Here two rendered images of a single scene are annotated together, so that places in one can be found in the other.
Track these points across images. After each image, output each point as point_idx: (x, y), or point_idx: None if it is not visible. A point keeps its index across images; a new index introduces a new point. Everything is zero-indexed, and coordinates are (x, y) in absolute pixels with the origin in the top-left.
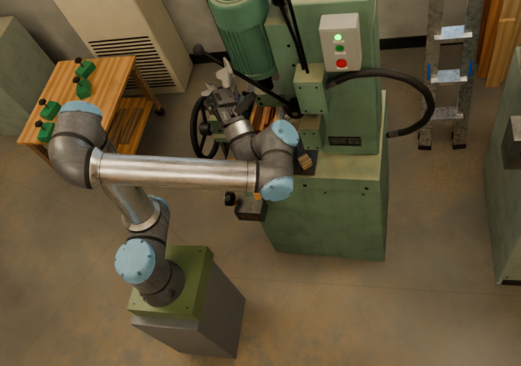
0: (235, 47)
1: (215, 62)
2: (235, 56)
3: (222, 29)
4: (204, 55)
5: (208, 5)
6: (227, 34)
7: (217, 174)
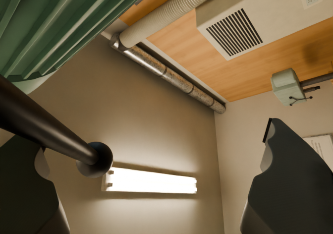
0: (20, 35)
1: (73, 157)
2: (83, 0)
3: (20, 82)
4: (88, 164)
5: (37, 87)
6: (19, 68)
7: None
